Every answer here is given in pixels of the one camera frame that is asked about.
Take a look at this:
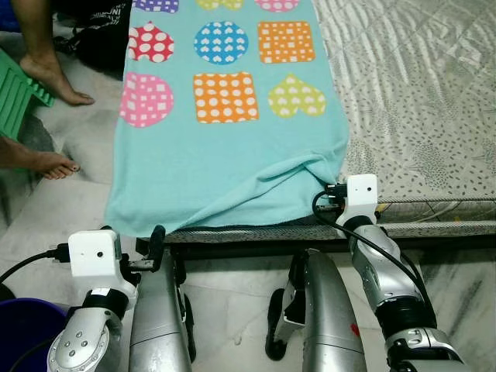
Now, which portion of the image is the grey quilted mattress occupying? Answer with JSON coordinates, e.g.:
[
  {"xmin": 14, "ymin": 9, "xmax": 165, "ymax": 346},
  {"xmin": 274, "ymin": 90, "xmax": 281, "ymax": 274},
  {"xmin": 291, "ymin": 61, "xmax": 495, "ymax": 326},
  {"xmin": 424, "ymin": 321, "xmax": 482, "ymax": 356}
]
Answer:
[{"xmin": 167, "ymin": 0, "xmax": 496, "ymax": 243}]

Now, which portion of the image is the green plastic stool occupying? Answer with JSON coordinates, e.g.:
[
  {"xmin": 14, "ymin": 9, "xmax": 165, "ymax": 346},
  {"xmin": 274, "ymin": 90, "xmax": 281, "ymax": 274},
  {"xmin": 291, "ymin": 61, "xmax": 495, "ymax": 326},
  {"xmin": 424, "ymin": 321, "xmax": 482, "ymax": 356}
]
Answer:
[{"xmin": 0, "ymin": 48, "xmax": 55, "ymax": 140}]

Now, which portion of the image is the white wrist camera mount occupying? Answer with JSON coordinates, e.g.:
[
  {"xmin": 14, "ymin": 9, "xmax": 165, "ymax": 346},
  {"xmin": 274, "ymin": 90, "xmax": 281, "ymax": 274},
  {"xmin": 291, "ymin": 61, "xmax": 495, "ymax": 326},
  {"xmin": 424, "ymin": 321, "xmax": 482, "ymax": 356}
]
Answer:
[
  {"xmin": 68, "ymin": 229, "xmax": 125, "ymax": 295},
  {"xmin": 343, "ymin": 174, "xmax": 379, "ymax": 226}
]

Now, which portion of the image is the silver right robot leg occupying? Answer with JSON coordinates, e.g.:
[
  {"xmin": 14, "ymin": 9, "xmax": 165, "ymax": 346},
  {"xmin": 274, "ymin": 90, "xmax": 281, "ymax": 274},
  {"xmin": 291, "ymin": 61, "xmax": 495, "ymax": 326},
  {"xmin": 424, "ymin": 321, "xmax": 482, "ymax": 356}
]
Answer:
[{"xmin": 266, "ymin": 248, "xmax": 369, "ymax": 372}]

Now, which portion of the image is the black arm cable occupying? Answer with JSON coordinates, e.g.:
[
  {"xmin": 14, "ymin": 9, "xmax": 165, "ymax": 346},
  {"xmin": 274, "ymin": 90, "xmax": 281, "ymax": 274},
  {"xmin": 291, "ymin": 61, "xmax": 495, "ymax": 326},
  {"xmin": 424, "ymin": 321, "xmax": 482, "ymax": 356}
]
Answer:
[
  {"xmin": 0, "ymin": 246, "xmax": 72, "ymax": 284},
  {"xmin": 312, "ymin": 190, "xmax": 435, "ymax": 311}
]

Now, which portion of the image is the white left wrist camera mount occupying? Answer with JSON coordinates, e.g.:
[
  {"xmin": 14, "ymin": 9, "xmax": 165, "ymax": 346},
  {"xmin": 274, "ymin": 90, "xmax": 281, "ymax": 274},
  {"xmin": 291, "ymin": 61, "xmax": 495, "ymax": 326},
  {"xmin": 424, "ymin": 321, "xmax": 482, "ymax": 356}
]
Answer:
[{"xmin": 68, "ymin": 229, "xmax": 125, "ymax": 295}]

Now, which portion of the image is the seated person in grey shorts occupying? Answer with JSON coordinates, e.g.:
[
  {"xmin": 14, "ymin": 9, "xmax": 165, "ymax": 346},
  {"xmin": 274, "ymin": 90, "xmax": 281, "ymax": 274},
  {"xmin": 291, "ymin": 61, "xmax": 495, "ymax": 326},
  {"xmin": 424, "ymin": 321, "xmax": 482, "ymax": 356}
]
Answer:
[{"xmin": 0, "ymin": 0, "xmax": 95, "ymax": 181}]

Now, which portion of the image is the purple plastic bin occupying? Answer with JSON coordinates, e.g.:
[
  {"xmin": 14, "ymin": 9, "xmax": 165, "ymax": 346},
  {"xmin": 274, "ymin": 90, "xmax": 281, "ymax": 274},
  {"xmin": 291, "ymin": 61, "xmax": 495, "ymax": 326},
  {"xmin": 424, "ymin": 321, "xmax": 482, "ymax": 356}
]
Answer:
[{"xmin": 0, "ymin": 298, "xmax": 71, "ymax": 372}]

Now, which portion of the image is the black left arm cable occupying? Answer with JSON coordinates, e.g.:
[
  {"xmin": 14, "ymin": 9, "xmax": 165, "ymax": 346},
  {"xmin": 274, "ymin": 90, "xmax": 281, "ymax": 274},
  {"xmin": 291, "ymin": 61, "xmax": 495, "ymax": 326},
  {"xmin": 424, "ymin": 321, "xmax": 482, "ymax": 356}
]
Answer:
[{"xmin": 0, "ymin": 246, "xmax": 72, "ymax": 284}]

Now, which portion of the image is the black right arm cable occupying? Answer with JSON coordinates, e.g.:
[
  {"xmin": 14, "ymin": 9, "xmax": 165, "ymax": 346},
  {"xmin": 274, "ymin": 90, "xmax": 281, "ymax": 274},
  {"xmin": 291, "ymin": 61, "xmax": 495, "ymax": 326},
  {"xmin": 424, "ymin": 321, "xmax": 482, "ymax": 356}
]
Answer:
[{"xmin": 312, "ymin": 190, "xmax": 435, "ymax": 311}]

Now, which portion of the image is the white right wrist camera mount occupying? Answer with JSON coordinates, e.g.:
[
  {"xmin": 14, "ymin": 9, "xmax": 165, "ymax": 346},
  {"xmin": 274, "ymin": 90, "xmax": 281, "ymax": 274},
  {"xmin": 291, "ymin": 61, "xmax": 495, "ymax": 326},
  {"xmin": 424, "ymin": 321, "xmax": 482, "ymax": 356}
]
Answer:
[{"xmin": 343, "ymin": 174, "xmax": 379, "ymax": 226}]

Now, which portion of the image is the black bag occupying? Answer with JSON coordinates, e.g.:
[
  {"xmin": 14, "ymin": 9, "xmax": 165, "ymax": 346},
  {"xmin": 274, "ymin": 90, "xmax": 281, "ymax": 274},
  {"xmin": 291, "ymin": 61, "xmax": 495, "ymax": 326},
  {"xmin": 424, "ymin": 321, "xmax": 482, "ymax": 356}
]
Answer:
[{"xmin": 53, "ymin": 0, "xmax": 134, "ymax": 78}]

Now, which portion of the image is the silver robot leg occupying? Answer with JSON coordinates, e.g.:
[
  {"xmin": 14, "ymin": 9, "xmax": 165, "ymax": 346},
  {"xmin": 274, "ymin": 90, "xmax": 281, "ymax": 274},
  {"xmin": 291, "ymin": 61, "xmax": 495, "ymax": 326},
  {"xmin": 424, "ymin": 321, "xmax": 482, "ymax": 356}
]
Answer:
[
  {"xmin": 128, "ymin": 246, "xmax": 196, "ymax": 372},
  {"xmin": 266, "ymin": 248, "xmax": 369, "ymax": 372}
]

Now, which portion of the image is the silver left robot leg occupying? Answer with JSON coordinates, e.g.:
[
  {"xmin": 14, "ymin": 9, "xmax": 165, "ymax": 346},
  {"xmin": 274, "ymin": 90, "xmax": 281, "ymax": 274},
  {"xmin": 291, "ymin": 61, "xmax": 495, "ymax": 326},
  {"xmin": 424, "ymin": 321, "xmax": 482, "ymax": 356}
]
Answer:
[{"xmin": 128, "ymin": 246, "xmax": 196, "ymax": 372}]

